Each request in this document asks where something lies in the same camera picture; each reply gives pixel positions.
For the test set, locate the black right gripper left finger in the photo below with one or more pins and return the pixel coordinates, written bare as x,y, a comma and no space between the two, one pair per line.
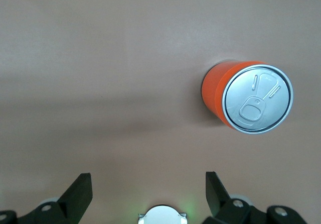
72,204

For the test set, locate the brown table cover mat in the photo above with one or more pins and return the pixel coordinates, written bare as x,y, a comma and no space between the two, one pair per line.
100,58

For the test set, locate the orange can with silver lid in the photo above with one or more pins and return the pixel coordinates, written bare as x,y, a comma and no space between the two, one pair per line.
258,101

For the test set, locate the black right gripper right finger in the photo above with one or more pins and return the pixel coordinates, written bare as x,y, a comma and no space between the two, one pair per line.
220,204

